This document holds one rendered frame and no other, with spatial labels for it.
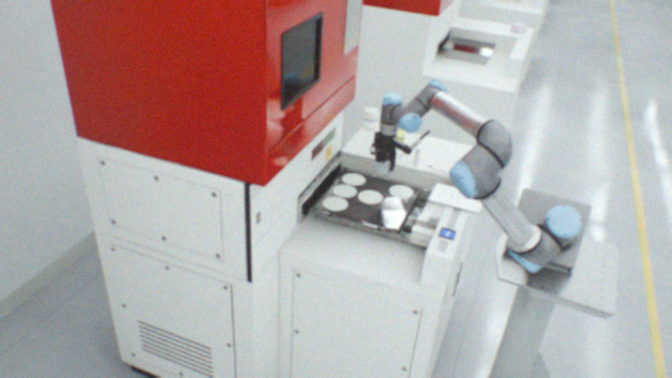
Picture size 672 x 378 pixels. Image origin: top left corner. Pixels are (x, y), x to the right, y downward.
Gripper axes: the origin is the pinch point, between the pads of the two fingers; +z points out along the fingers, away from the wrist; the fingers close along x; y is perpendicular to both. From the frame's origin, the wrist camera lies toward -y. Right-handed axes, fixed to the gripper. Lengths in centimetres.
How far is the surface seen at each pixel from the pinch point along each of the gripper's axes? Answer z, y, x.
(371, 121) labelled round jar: -1.9, -12.4, -45.5
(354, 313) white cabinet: 35, 27, 37
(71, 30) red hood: -61, 110, -12
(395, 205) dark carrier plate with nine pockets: 9.5, -0.7, 8.7
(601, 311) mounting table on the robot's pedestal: 18, -49, 78
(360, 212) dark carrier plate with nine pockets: 9.4, 15.2, 9.7
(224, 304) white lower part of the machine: 32, 73, 22
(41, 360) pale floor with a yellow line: 99, 152, -35
